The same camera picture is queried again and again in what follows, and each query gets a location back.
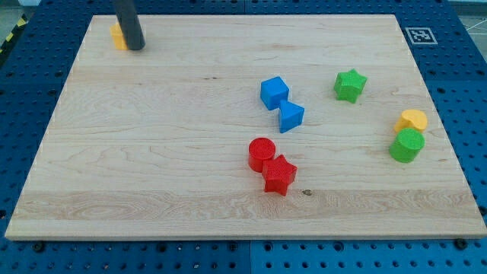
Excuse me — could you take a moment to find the red star block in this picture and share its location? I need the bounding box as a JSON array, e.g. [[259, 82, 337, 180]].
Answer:
[[262, 155, 298, 196]]

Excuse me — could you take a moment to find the blue triangle block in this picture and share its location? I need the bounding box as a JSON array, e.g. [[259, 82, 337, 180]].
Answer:
[[279, 100, 304, 133]]

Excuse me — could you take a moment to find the blue cube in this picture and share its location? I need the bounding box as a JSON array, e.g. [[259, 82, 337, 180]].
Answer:
[[260, 76, 289, 110]]

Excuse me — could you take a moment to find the green star block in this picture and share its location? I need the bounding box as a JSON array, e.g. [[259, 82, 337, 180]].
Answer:
[[333, 68, 368, 104]]

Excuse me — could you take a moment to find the red cylinder block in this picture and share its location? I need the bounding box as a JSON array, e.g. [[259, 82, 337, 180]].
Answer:
[[248, 137, 276, 173]]

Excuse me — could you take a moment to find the light wooden board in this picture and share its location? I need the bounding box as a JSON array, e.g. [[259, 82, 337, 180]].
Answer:
[[5, 14, 486, 241]]

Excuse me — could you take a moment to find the yellow block behind rod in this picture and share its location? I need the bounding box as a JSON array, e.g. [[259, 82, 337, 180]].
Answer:
[[110, 23, 128, 50]]

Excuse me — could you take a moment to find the green cylinder block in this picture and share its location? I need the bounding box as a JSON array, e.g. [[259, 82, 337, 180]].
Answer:
[[389, 128, 425, 163]]

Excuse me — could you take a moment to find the yellow heart block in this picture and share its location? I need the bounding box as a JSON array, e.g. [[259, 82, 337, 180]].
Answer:
[[393, 109, 428, 132]]

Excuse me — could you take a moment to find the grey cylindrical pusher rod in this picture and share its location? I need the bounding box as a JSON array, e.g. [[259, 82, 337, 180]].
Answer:
[[112, 0, 145, 50]]

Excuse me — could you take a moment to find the white fiducial marker tag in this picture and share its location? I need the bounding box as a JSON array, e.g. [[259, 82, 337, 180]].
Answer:
[[406, 27, 438, 45]]

